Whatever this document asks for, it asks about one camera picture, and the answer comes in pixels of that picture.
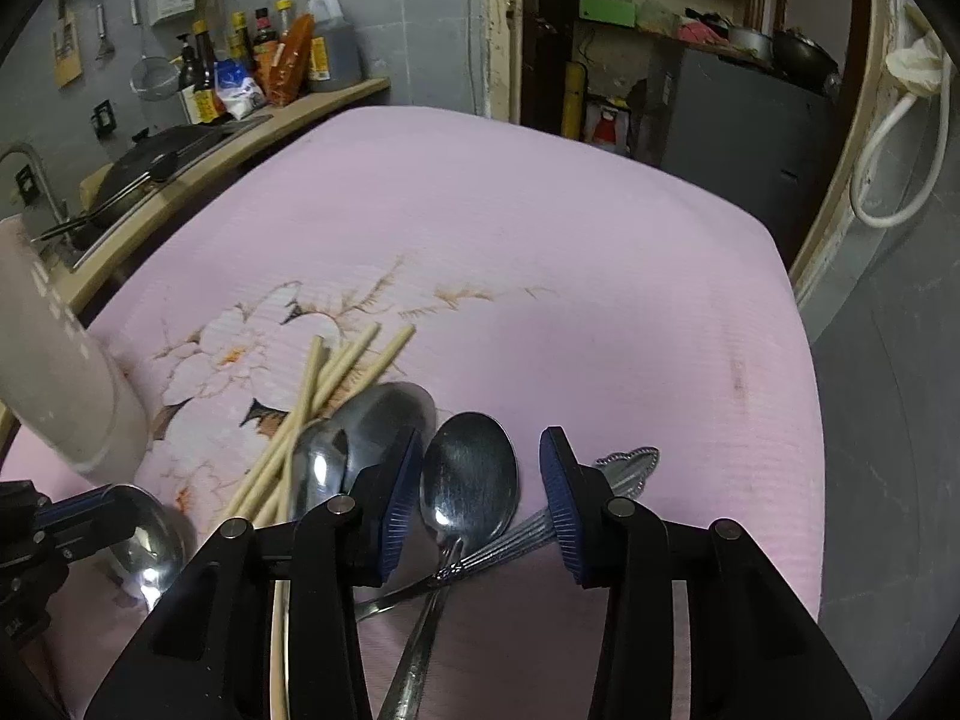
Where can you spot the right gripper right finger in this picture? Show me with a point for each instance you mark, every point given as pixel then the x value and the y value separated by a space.
pixel 611 542

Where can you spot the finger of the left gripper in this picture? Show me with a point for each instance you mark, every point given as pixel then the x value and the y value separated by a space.
pixel 103 507

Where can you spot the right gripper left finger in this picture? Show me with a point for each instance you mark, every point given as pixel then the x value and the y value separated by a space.
pixel 342 543

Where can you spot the steel spoon ornate handle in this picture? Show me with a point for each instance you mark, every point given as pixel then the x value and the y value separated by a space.
pixel 626 472

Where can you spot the large steel serving spoon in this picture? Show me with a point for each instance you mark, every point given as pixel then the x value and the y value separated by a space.
pixel 329 453

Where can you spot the white plastic utensil holder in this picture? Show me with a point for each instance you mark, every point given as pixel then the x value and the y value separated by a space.
pixel 57 380

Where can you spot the wooden chopstick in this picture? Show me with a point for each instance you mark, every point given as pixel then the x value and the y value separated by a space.
pixel 325 374
pixel 378 365
pixel 260 507
pixel 302 411

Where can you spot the wooden kitchen counter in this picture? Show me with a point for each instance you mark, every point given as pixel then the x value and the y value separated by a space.
pixel 78 284

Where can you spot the pink floral table mat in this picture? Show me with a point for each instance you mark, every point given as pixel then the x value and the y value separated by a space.
pixel 539 281

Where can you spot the steel sink faucet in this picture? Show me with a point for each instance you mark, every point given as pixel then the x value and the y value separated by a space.
pixel 45 211

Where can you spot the black wok pan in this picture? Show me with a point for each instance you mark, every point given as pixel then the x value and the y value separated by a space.
pixel 153 162

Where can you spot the dark soy sauce bottle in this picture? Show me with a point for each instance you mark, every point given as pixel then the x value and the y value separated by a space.
pixel 205 86

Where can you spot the dark grey cabinet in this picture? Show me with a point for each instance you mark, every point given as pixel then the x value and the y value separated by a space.
pixel 757 141

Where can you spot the hanging mesh strainer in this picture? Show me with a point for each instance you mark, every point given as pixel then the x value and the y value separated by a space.
pixel 153 78

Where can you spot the white blue salt bag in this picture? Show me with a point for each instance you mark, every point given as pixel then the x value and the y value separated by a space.
pixel 237 90

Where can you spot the orange snack bag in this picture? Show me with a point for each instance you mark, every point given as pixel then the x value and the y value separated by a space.
pixel 284 76

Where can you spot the large vinegar jug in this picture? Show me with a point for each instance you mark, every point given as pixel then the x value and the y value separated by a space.
pixel 334 62

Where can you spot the metal pot on cabinet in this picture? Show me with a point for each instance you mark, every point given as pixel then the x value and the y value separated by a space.
pixel 751 43

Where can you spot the green box on shelf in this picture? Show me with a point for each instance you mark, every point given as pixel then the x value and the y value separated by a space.
pixel 609 12

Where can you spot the white cloth glove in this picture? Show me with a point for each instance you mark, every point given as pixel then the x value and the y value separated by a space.
pixel 919 68

